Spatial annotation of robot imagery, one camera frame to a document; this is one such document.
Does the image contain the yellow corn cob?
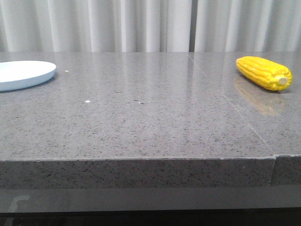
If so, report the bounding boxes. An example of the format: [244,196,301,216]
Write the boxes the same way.
[236,56,293,91]

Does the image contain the light blue round plate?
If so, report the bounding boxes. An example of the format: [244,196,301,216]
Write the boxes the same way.
[0,61,56,91]

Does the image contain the white pleated curtain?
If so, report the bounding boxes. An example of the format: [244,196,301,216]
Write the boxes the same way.
[0,0,301,52]

